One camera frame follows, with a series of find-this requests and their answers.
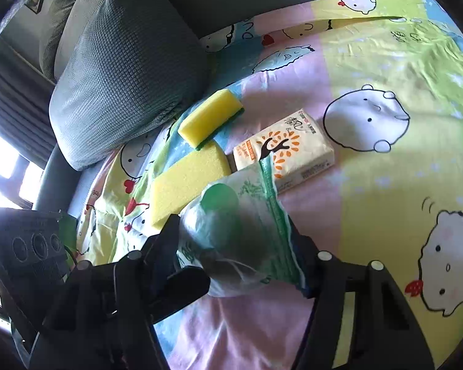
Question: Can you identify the large yellow sponge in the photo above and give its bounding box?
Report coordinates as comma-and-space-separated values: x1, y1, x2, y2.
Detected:
149, 141, 231, 230

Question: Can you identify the clear green-printed plastic bag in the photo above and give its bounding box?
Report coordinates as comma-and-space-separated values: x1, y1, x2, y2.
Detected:
177, 157, 305, 297

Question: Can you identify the orange tree tissue pack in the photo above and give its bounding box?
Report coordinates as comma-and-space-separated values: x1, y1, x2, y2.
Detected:
233, 109, 335, 193

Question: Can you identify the yellow green sponge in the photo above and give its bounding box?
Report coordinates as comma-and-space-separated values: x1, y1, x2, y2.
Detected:
178, 88, 244, 150

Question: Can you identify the green storage box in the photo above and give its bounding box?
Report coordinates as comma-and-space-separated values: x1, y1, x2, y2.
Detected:
58, 211, 77, 263

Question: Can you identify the dark grey curtain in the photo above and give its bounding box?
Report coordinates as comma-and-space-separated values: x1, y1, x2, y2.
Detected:
0, 43, 56, 169

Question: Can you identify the grey throw pillow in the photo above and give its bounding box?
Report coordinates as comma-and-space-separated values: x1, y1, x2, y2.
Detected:
49, 0, 208, 171

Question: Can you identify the colourful cartoon bed sheet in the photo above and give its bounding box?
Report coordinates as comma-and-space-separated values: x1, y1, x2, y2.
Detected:
76, 0, 463, 369

